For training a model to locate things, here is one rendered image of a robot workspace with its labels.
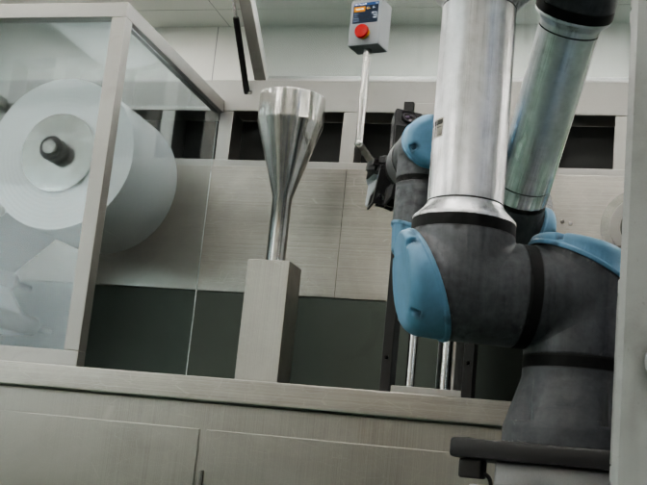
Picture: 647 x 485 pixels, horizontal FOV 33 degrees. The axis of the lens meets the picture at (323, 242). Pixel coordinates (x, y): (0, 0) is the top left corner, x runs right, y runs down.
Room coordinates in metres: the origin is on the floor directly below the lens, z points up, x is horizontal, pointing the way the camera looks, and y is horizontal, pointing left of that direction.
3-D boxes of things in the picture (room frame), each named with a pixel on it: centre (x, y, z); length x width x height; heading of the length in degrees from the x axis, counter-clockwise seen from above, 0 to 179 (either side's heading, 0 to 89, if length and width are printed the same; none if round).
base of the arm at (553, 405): (1.20, -0.29, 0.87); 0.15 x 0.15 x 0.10
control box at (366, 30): (2.09, -0.05, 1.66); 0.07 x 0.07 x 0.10; 62
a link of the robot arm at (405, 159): (1.45, -0.13, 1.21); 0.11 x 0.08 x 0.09; 7
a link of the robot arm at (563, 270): (1.20, -0.28, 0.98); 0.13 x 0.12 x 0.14; 97
